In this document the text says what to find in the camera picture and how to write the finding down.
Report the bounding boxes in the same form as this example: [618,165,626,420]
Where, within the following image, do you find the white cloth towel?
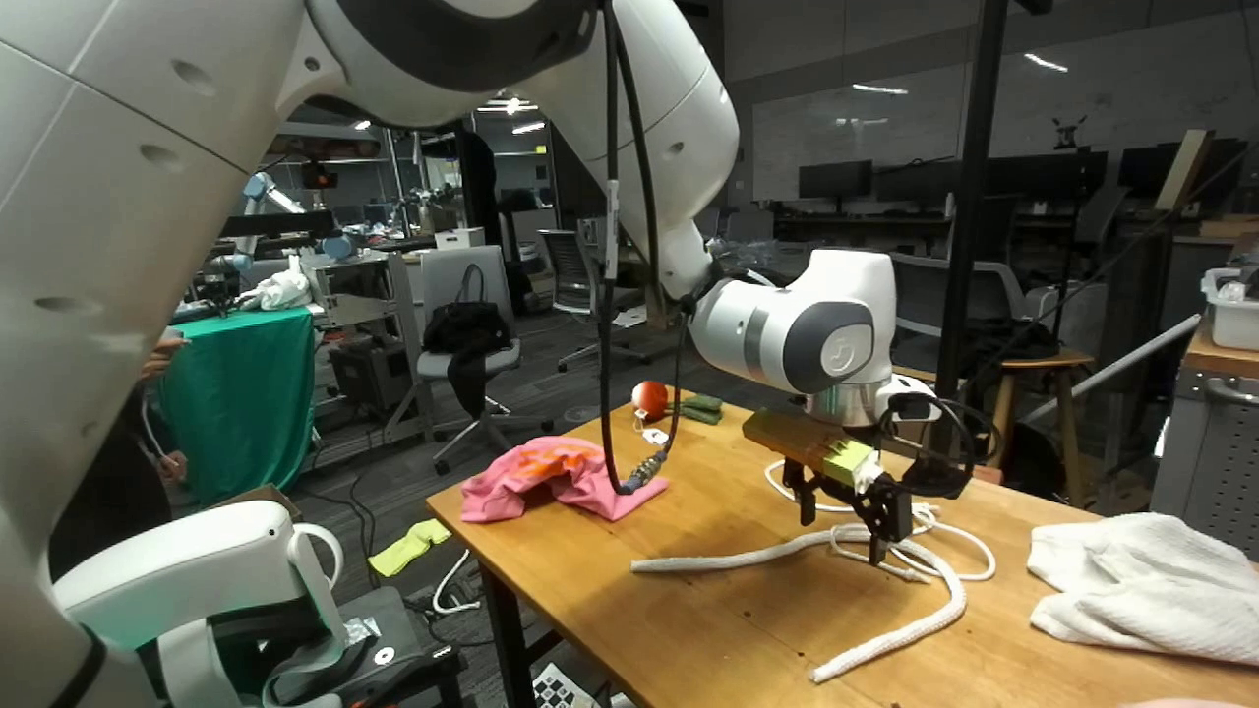
[1028,512,1259,664]

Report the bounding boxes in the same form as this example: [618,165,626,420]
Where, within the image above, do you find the thick white rope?
[626,524,972,688]

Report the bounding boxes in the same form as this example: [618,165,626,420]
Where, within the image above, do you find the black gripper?
[783,455,914,562]

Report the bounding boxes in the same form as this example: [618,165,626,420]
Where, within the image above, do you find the white plastic bin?
[1199,267,1259,351]

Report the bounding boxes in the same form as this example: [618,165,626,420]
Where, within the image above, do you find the black office chair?
[388,249,518,472]

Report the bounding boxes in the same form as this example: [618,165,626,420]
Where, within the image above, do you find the person in background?
[53,330,189,566]

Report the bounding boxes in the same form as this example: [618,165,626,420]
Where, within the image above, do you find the wooden stool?
[992,351,1094,504]

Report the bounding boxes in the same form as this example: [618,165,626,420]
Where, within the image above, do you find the pink cloth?
[460,437,664,524]

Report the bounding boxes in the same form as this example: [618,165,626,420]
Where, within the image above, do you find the red radish toy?
[628,382,723,423]

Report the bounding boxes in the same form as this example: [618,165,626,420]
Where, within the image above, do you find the yellow paper on floor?
[371,519,447,578]

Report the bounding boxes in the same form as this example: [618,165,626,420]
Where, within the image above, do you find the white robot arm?
[0,0,892,708]

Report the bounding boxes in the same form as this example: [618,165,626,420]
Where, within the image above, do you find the black camera stand pole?
[936,0,1006,396]

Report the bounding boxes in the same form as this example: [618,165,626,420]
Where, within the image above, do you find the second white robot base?
[53,494,466,708]

